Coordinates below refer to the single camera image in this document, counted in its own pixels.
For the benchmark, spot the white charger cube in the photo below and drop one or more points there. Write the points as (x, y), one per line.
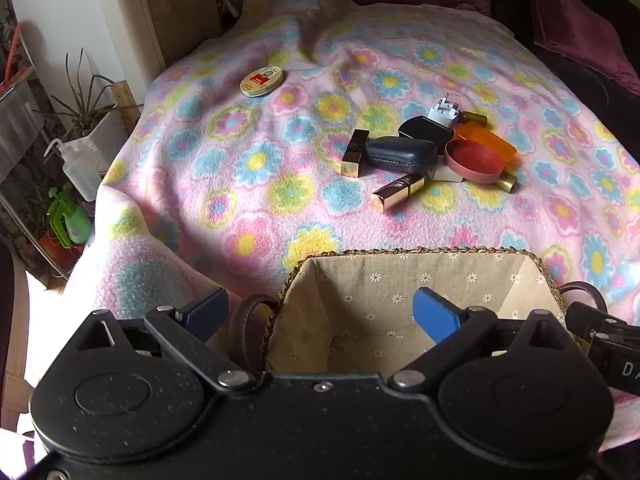
(446, 175)

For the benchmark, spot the woven basket with fabric lining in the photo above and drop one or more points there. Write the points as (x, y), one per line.
(400, 305)

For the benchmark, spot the red stick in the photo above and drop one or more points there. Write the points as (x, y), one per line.
(12, 57)

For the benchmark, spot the dark blue glasses case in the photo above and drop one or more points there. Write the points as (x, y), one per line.
(400, 156)

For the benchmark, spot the green spiky plant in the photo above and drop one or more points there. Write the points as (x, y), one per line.
(82, 105)

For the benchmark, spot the orange translucent box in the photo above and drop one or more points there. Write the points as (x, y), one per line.
(492, 141)

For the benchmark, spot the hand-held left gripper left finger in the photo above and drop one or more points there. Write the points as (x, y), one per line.
(207, 311)

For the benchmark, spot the red round lid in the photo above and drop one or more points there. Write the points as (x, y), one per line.
(472, 161)

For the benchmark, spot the white plug adapter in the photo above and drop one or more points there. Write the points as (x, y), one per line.
(443, 110)

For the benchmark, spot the round cream tin red label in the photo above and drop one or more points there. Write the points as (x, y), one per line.
(261, 81)

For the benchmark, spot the pink floral fleece blanket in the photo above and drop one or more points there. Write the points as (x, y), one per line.
(280, 170)

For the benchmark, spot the clear plastic bin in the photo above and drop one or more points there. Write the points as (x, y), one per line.
(17, 125)

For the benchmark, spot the orange flower pot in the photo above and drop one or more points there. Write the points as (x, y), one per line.
(57, 250)

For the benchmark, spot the white squeeze bottle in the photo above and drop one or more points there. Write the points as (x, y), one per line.
(80, 172)

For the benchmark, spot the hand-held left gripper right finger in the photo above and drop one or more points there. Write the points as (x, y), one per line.
(435, 317)

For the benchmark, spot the small maroon pillow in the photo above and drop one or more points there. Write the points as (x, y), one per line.
(575, 20)

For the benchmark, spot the beige gold cosmetic tube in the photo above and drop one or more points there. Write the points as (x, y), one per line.
(507, 181)

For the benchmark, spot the beige board panel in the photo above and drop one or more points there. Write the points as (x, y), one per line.
(180, 5)

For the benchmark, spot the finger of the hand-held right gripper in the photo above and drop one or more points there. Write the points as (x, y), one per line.
(585, 317)

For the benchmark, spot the black and gold lipstick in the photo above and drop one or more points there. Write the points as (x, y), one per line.
(355, 152)

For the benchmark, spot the white planter box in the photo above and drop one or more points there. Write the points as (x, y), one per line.
(107, 140)

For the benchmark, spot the gold and brown lipstick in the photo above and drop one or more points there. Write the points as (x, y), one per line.
(397, 192)

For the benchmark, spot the green spray bottle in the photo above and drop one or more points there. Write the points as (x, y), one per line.
(70, 220)

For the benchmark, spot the black square compact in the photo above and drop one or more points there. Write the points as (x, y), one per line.
(425, 128)

